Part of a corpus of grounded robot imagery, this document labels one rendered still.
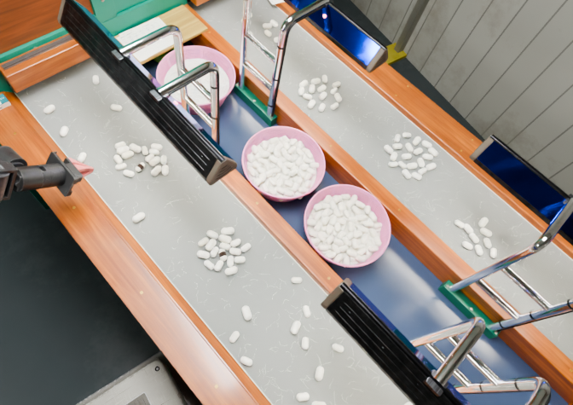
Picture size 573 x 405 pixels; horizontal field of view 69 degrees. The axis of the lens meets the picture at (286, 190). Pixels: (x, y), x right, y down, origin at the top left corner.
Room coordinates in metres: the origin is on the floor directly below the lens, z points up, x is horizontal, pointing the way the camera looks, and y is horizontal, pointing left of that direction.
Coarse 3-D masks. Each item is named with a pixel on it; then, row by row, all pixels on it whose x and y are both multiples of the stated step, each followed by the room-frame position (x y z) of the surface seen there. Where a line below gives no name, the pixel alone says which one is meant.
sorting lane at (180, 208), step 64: (128, 128) 0.66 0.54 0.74; (128, 192) 0.45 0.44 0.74; (192, 192) 0.52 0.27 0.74; (192, 256) 0.33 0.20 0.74; (256, 256) 0.38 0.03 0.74; (256, 320) 0.21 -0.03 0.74; (320, 320) 0.26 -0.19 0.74; (256, 384) 0.07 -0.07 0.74; (320, 384) 0.11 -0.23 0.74; (384, 384) 0.16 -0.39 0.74
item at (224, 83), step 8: (176, 64) 0.98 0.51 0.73; (192, 64) 1.00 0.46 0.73; (168, 72) 0.93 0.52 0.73; (176, 72) 0.94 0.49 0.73; (224, 72) 1.01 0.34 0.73; (168, 80) 0.90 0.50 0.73; (200, 80) 0.93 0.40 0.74; (208, 80) 0.94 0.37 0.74; (224, 80) 0.97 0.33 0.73; (192, 88) 0.89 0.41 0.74; (208, 88) 0.91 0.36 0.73; (224, 88) 0.94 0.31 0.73; (176, 96) 0.84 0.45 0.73; (192, 96) 0.86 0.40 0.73; (200, 96) 0.87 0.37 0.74
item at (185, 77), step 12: (144, 36) 0.70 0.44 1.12; (156, 36) 0.71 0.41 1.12; (180, 36) 0.77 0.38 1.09; (120, 48) 0.64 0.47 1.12; (132, 48) 0.66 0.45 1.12; (180, 48) 0.76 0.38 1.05; (120, 60) 0.62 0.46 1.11; (180, 60) 0.76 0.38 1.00; (180, 72) 0.76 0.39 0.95; (192, 72) 0.64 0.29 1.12; (204, 72) 0.65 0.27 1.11; (216, 72) 0.69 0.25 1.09; (168, 84) 0.58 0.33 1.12; (180, 84) 0.60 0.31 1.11; (216, 84) 0.69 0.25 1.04; (156, 96) 0.55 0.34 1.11; (168, 96) 0.56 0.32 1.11; (216, 96) 0.69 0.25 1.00; (216, 108) 0.69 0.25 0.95; (204, 120) 0.71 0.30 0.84; (216, 120) 0.69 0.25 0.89; (216, 132) 0.69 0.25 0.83
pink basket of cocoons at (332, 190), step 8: (344, 184) 0.68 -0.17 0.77; (320, 192) 0.63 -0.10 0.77; (328, 192) 0.65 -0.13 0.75; (336, 192) 0.66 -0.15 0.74; (344, 192) 0.67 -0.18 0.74; (352, 192) 0.68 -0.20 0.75; (360, 192) 0.68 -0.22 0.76; (312, 200) 0.60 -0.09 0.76; (320, 200) 0.62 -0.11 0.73; (368, 200) 0.66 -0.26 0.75; (376, 200) 0.66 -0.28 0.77; (312, 208) 0.59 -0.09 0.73; (376, 208) 0.64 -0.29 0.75; (384, 208) 0.64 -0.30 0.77; (304, 216) 0.54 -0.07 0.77; (376, 216) 0.63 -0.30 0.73; (304, 224) 0.51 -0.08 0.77; (384, 224) 0.60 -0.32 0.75; (384, 232) 0.57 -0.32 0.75; (384, 240) 0.55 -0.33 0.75; (384, 248) 0.51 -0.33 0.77; (320, 256) 0.47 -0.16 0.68; (376, 256) 0.48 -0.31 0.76; (344, 264) 0.43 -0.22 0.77; (352, 264) 0.45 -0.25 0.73; (360, 264) 0.44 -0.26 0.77
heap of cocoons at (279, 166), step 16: (272, 144) 0.77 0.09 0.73; (288, 144) 0.79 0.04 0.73; (256, 160) 0.69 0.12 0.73; (272, 160) 0.71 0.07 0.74; (288, 160) 0.73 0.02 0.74; (304, 160) 0.74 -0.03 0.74; (256, 176) 0.64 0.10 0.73; (272, 176) 0.65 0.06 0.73; (288, 176) 0.67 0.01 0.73; (304, 176) 0.68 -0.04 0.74; (272, 192) 0.59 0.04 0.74; (288, 192) 0.61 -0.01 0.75; (304, 192) 0.63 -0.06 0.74
